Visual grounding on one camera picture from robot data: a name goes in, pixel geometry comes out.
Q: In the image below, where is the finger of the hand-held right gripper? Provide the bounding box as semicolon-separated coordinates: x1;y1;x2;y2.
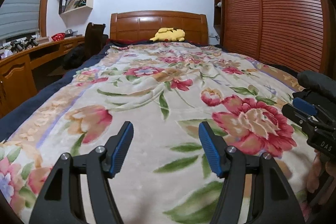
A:
292;91;330;122
282;103;317;134

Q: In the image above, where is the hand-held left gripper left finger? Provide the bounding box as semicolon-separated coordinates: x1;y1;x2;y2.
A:
29;121;134;224

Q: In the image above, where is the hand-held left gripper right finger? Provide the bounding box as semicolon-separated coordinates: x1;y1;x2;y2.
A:
199;121;302;224

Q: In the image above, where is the black jacket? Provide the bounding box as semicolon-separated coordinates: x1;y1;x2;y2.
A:
297;70;336;102

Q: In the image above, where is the person's right hand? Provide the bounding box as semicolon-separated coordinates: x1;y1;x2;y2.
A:
306;152;336;194

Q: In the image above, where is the floral blanket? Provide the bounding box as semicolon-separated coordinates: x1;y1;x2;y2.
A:
0;42;315;224

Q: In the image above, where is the navy bed sheet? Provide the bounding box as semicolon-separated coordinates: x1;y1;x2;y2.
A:
0;43;112;141

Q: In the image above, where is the black bag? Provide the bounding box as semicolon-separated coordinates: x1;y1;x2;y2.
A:
63;46;86;69

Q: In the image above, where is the wooden louvered wardrobe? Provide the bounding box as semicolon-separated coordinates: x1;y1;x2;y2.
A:
213;0;330;75

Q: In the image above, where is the dark red pillow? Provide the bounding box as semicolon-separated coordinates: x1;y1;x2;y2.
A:
112;39;152;44

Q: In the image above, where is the dark brown chair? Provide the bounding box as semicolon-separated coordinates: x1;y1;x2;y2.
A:
83;22;107;59

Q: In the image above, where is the yellow plush toy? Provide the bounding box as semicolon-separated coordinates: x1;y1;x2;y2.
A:
150;27;186;42

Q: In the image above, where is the wooden bed headboard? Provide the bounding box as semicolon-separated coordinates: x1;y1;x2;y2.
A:
110;11;208;45

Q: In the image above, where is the wooden desk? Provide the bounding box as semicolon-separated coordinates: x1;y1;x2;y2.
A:
0;35;86;118

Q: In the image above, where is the black dumbbell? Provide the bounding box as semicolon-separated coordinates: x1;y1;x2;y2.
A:
10;40;26;51
25;36;39;47

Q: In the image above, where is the stack of papers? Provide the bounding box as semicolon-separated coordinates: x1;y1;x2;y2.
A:
66;0;87;11

